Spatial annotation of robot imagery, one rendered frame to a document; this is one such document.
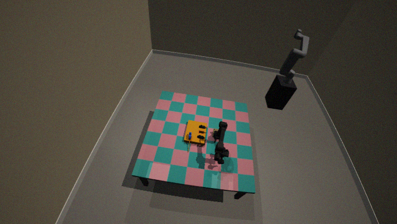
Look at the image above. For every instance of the orange flat plate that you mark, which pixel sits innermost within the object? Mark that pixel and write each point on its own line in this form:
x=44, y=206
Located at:
x=198, y=132

